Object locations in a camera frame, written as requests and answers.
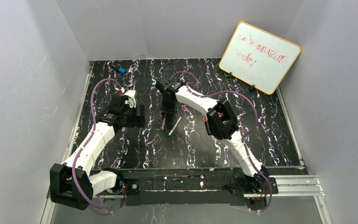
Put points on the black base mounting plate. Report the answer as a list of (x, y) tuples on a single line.
[(193, 186)]

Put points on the yellow-framed whiteboard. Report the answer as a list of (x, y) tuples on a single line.
[(258, 58)]

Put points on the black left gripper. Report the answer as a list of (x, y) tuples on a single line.
[(134, 120)]

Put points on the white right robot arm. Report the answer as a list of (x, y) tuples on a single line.
[(221, 123)]

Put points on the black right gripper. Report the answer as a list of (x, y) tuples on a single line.
[(168, 111)]

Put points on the aluminium rail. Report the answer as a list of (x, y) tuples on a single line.
[(297, 185)]

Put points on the white green-tipped pen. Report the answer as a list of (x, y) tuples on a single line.
[(174, 127)]

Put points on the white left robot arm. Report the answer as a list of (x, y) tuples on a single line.
[(73, 183)]

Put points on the blue pen cap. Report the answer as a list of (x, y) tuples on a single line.
[(122, 70)]

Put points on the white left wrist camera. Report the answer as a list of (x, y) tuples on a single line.
[(131, 101)]

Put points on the pink translucent pen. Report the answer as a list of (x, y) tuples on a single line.
[(163, 122)]

